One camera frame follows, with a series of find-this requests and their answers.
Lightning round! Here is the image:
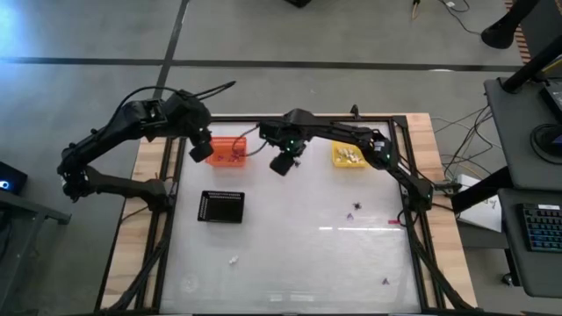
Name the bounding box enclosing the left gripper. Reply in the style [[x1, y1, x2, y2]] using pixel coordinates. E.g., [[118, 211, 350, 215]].
[[173, 94, 215, 163]]

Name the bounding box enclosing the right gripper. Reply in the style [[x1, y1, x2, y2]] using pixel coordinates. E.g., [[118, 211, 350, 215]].
[[259, 118, 308, 176]]

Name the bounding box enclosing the orange plastic basket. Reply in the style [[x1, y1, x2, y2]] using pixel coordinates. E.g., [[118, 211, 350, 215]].
[[205, 136, 249, 169]]

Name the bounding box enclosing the yellow plastic basket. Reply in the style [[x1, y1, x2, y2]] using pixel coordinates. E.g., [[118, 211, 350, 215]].
[[331, 140, 371, 169]]

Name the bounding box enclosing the black plastic basket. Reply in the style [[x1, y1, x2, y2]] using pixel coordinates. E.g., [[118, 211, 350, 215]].
[[196, 190, 246, 225]]

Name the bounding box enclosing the grey side table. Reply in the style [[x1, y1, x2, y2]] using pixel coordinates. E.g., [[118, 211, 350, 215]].
[[0, 189, 73, 316]]

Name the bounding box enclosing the white box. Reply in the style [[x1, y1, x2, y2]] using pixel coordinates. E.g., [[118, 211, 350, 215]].
[[456, 174, 482, 194]]

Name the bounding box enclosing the black device with blue light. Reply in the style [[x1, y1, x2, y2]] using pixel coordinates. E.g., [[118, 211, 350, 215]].
[[0, 161, 29, 197]]

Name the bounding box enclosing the black slanted strut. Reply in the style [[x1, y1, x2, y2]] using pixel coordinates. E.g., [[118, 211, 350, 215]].
[[450, 165, 514, 214]]

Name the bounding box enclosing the white paper sheet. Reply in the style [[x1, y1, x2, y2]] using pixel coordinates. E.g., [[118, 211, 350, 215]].
[[456, 192, 502, 233]]

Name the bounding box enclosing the grey desk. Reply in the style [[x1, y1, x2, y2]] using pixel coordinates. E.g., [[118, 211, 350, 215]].
[[482, 76, 562, 192], [497, 188, 562, 299]]

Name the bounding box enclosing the black stand foot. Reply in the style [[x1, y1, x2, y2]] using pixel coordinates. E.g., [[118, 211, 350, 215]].
[[480, 0, 542, 50]]

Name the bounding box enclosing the black round object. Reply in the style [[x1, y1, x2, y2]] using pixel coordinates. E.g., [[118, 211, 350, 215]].
[[529, 122, 562, 166]]

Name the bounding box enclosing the backlit black keyboard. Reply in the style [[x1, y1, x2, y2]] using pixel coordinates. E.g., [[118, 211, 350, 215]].
[[521, 203, 562, 254]]

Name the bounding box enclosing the black diagonal pole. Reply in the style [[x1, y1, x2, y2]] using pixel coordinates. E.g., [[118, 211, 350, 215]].
[[500, 32, 562, 94]]

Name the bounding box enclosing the wooden slatted panel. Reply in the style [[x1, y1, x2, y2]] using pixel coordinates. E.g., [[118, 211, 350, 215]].
[[503, 0, 533, 66]]

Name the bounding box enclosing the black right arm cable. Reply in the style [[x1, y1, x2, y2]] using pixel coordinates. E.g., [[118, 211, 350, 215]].
[[231, 125, 270, 158]]

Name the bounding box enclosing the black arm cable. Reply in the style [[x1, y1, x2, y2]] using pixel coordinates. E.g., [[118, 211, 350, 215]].
[[231, 125, 270, 158], [112, 80, 237, 115]]

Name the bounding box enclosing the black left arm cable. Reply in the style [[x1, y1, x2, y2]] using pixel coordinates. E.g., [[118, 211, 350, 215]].
[[112, 80, 237, 115]]

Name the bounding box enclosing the bundle of floor cables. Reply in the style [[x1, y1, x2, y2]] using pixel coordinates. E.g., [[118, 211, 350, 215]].
[[432, 104, 504, 181]]

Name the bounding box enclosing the black floor cable with plug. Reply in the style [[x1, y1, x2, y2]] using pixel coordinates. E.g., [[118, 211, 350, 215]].
[[436, 0, 483, 37]]

